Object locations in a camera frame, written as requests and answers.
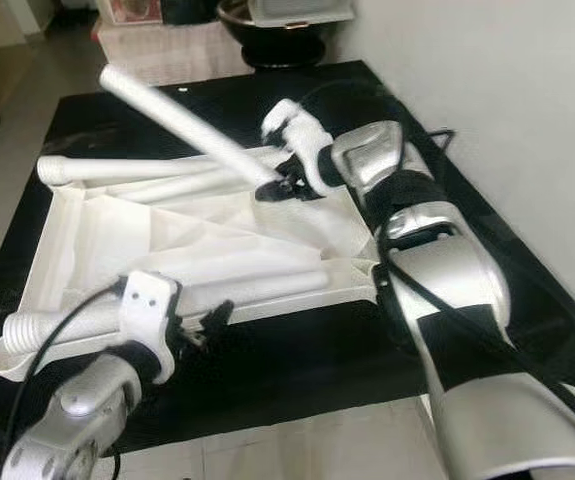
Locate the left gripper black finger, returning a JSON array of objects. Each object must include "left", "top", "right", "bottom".
[{"left": 202, "top": 298, "right": 234, "bottom": 341}]

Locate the white plastic table top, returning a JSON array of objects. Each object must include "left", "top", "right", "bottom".
[{"left": 0, "top": 148, "right": 403, "bottom": 384}]

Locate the black tablecloth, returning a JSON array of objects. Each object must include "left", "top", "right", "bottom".
[{"left": 0, "top": 60, "right": 575, "bottom": 480}]

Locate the large black bowl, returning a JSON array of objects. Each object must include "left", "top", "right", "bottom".
[{"left": 215, "top": 0, "right": 340, "bottom": 71}]

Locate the beige patterned low table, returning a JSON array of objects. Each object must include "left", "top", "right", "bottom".
[{"left": 95, "top": 20, "right": 258, "bottom": 88}]

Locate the black bag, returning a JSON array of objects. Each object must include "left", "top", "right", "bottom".
[{"left": 161, "top": 0, "right": 222, "bottom": 26}]

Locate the red printed box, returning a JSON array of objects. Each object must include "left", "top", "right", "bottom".
[{"left": 105, "top": 0, "right": 164, "bottom": 26}]

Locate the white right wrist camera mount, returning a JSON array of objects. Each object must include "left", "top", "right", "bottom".
[{"left": 260, "top": 97, "right": 340, "bottom": 198}]

